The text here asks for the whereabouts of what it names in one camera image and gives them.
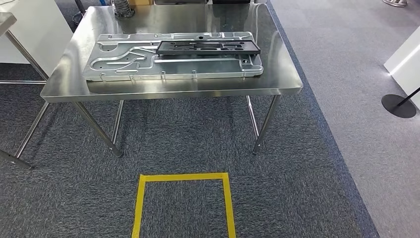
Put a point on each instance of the black plastic frame part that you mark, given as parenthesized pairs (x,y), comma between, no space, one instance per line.
(162,48)

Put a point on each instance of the stainless steel workbench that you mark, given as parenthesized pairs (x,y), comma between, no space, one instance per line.
(183,88)

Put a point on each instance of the stamped grey metal panel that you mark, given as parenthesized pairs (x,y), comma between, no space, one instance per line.
(197,67)

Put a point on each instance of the cardboard box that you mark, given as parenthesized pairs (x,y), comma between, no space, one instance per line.
(141,2)

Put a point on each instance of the black pole stand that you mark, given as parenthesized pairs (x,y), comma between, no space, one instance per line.
(78,18)

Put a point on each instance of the white cabinet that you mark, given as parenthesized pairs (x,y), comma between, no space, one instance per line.
(39,36)

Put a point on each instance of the white display counter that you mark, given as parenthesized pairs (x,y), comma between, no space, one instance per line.
(407,62)

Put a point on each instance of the silver stanchion base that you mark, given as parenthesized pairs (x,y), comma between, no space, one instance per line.
(395,2)

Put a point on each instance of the stainless steel side table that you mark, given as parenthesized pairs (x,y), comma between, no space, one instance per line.
(8,21)

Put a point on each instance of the black stanchion post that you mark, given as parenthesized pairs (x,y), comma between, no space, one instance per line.
(398,106)

